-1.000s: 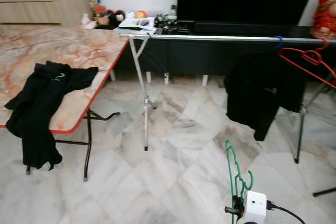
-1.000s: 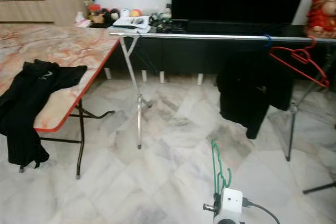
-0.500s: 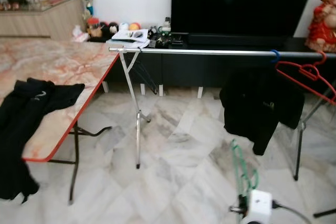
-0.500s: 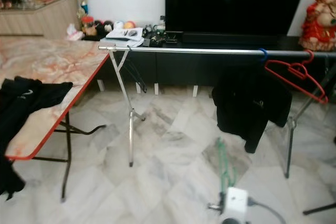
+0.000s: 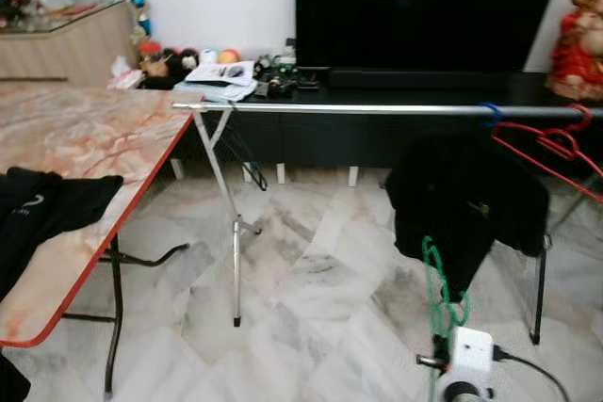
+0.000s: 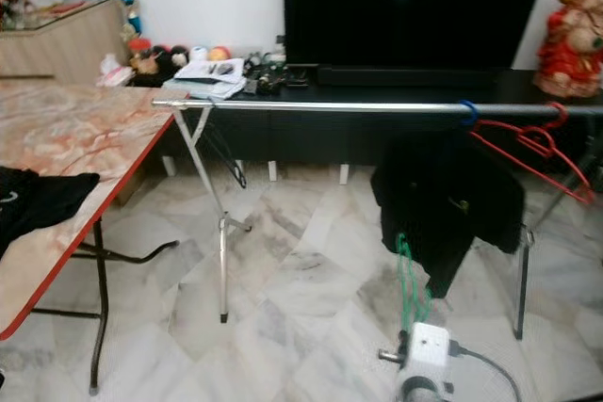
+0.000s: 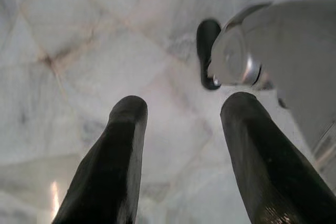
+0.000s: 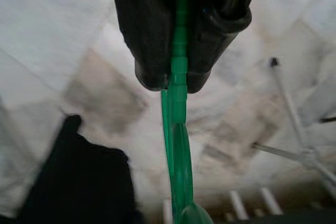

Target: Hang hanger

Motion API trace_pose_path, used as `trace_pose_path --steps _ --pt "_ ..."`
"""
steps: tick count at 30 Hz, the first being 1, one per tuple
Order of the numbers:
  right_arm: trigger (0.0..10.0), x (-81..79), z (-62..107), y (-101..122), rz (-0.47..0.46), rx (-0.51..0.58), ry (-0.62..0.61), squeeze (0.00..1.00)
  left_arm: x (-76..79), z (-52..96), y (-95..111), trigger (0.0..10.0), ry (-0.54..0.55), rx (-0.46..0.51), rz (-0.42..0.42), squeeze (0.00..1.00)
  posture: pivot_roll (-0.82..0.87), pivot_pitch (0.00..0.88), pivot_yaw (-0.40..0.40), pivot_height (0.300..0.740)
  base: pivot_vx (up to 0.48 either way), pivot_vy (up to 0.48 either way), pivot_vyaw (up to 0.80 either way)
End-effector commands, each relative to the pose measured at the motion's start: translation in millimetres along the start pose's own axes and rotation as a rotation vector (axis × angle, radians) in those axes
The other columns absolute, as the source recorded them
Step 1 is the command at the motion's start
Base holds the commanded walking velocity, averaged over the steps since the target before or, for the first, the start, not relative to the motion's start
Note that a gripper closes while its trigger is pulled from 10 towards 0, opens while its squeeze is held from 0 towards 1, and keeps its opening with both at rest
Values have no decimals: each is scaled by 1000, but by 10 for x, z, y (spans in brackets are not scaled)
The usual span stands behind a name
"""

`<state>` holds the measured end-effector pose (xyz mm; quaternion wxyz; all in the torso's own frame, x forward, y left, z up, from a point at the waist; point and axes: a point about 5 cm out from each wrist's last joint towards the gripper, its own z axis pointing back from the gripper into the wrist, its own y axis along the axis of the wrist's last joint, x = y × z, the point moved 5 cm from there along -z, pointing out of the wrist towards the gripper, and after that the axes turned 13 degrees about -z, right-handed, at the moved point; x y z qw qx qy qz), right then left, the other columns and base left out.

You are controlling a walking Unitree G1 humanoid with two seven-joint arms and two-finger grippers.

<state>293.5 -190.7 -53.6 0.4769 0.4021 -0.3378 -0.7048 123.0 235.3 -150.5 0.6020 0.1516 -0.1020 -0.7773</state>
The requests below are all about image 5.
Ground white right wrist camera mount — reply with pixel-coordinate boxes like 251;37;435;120
443;327;497;394

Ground blue plastic hanger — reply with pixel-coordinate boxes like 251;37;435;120
478;103;503;130

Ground red and black plush ball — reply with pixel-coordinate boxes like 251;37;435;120
162;47;182;75

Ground black soundbar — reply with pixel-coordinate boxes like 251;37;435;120
328;68;514;92

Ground stack of white papers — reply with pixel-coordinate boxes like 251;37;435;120
179;60;260;104

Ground light wooden sideboard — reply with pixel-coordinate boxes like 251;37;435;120
0;2;138;88

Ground black plastic hanger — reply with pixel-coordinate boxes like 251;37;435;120
221;110;269;191

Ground large black television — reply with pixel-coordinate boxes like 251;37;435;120
295;0;568;73

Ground black shirt with gold logo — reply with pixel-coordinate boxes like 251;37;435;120
384;131;550;301

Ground gold and blue trophy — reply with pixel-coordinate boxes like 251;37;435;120
118;0;154;40

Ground long black TV cabinet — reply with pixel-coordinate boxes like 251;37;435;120
170;71;603;186

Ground metal clothes rack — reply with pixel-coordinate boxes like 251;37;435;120
172;101;603;345

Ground flat red book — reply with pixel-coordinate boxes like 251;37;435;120
47;4;95;19

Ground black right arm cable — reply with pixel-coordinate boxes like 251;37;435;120
492;346;571;402

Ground red plastic hanger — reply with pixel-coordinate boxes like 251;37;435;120
490;104;603;203

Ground black garment with white logo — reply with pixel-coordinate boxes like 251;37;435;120
0;167;123;304

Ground pink white tissue box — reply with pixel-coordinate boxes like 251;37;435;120
108;56;144;90

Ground black mouse plush toy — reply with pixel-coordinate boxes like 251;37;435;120
179;47;201;72

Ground red laughing Buddha statue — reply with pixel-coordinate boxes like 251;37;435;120
546;0;603;104

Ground green plastic hanger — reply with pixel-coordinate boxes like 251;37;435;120
421;235;470;402

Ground clear jar with red lid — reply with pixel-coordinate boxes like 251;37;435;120
137;40;166;78

